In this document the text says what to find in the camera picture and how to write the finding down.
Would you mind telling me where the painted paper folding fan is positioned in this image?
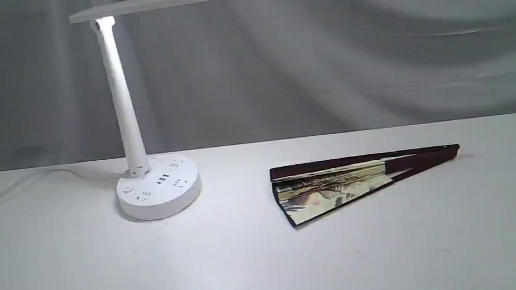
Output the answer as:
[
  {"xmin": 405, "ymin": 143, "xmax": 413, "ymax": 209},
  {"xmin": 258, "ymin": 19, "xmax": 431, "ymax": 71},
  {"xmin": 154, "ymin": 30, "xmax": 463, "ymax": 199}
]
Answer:
[{"xmin": 269, "ymin": 144, "xmax": 461, "ymax": 228}]

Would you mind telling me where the white desk lamp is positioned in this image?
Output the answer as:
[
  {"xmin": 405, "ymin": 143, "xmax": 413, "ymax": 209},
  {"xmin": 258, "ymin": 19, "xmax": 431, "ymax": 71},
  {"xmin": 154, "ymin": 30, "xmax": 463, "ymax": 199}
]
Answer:
[{"xmin": 70, "ymin": 0, "xmax": 212, "ymax": 221}]

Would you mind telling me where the grey fabric backdrop curtain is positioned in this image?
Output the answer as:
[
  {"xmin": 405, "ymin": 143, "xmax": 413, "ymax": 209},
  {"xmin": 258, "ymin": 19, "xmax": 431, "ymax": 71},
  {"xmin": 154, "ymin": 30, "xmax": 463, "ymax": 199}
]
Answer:
[{"xmin": 0, "ymin": 0, "xmax": 516, "ymax": 171}]

